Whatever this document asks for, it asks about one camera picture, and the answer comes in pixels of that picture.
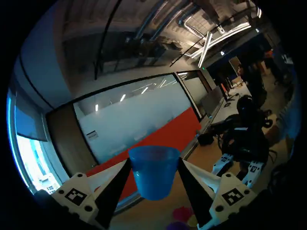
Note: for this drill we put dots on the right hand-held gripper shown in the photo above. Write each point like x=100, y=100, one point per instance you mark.
x=247, y=139

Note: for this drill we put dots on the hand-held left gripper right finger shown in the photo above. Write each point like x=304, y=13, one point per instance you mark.
x=236, y=203

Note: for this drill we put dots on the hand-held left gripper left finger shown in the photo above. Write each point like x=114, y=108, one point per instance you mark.
x=79, y=184

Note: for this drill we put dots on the blue plastic cup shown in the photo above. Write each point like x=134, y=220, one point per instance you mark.
x=153, y=172

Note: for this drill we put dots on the yellow plastic cup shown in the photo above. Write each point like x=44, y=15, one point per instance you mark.
x=192, y=221

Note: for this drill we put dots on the pink plastic cup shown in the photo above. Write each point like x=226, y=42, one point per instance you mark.
x=182, y=214

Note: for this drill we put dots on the purple plastic cup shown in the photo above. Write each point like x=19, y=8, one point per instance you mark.
x=178, y=226

